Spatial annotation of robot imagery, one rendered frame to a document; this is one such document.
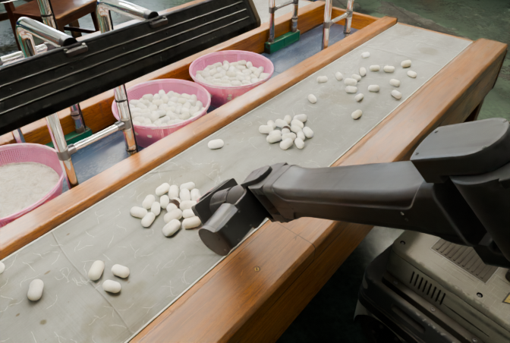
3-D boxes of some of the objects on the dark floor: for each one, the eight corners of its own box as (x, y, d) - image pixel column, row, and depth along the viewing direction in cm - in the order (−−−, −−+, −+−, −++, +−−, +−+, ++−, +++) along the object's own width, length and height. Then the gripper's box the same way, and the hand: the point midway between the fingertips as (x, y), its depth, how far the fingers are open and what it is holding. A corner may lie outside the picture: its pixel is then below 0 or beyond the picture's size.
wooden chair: (75, 86, 288) (33, -62, 234) (24, 77, 299) (-27, -66, 245) (112, 60, 321) (83, -74, 268) (65, 52, 332) (29, -78, 279)
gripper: (230, 236, 69) (187, 242, 81) (269, 202, 75) (223, 213, 87) (209, 200, 68) (168, 212, 80) (250, 170, 75) (206, 185, 87)
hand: (199, 212), depth 83 cm, fingers closed
